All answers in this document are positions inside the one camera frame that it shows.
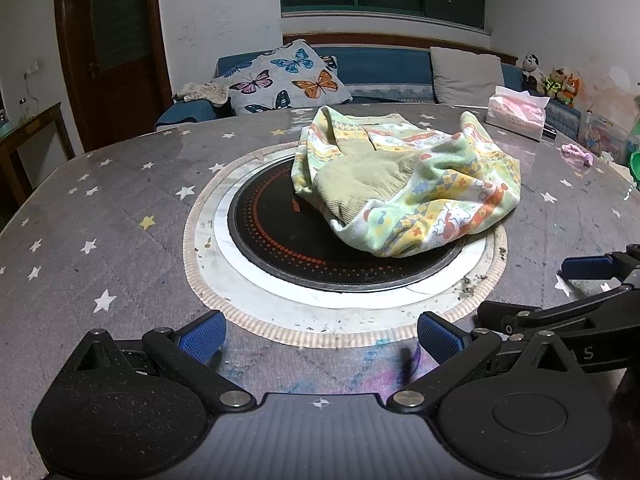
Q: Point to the grey pillow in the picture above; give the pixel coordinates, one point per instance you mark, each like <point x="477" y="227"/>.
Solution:
<point x="465" y="77"/>

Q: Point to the wooden side table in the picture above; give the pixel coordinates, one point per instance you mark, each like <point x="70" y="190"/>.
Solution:
<point x="35" y="127"/>

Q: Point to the small black object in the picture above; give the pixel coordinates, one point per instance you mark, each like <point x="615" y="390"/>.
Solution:
<point x="549" y="133"/>

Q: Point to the blue sofa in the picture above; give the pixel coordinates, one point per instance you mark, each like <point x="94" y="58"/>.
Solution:
<point x="380" y="62"/>

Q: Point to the round black induction cooktop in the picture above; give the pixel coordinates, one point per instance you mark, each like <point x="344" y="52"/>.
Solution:
<point x="280" y="240"/>

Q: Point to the brown wooden door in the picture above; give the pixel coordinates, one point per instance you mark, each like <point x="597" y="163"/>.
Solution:
<point x="115" y="60"/>

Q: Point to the grey star-printed tablecloth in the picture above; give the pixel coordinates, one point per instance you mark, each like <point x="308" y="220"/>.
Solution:
<point x="100" y="210"/>

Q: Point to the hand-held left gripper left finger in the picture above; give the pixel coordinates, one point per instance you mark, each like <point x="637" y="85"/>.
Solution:
<point x="202" y="337"/>

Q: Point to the crumpled beige cloth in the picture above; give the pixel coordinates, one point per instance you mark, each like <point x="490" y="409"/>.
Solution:
<point x="200" y="92"/>

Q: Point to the pink scrunchie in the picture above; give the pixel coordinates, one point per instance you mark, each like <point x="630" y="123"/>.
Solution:
<point x="577" y="154"/>

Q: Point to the white wall switch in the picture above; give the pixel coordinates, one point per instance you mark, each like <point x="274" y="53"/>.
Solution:
<point x="31" y="69"/>

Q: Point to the butterfly print pillow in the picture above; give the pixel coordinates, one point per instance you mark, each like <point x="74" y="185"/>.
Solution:
<point x="285" y="80"/>

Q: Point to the green plastic bowl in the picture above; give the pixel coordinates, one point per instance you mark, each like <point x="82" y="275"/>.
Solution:
<point x="636" y="167"/>

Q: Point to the clear plastic storage box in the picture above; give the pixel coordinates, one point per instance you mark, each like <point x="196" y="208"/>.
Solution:
<point x="602" y="135"/>

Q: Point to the panda plush toy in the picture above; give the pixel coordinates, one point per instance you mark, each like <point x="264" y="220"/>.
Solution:
<point x="531" y="71"/>

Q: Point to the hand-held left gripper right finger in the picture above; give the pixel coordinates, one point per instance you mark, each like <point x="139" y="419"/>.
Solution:
<point x="440" y="335"/>

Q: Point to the pink tissue pack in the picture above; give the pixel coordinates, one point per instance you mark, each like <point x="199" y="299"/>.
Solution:
<point x="515" y="112"/>

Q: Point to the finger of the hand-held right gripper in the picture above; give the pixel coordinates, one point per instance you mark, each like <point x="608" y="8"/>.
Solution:
<point x="587" y="266"/>
<point x="530" y="321"/>

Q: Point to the orange fox plush toy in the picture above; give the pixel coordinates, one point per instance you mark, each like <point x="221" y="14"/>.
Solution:
<point x="571" y="89"/>

